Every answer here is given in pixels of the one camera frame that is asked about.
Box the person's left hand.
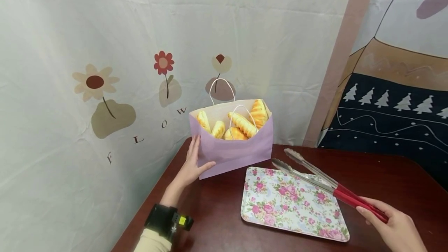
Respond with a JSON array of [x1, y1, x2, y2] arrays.
[[171, 135, 217, 195]]

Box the person's right hand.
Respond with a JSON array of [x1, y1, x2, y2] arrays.
[[356, 197, 428, 252]]

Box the purple paper bag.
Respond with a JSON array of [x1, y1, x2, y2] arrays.
[[189, 78, 274, 180]]

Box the red-handled metal tongs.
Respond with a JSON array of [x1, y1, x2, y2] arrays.
[[271, 148, 390, 224]]

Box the person's left forearm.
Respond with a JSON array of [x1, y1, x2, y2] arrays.
[[133, 184, 184, 252]]

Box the small yellow bread roll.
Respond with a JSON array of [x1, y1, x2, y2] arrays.
[[211, 121, 226, 140], [196, 110, 212, 133]]

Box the round yellow bread roll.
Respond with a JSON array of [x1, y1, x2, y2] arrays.
[[224, 127, 249, 141]]

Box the long striped bread roll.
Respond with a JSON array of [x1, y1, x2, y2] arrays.
[[227, 112, 259, 138]]

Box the black wrist band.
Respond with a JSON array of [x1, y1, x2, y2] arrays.
[[144, 204, 194, 242]]

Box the large striped bread roll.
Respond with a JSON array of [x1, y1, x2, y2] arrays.
[[249, 99, 269, 130]]

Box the floral rectangular tray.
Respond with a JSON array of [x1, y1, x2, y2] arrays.
[[240, 166, 350, 243]]

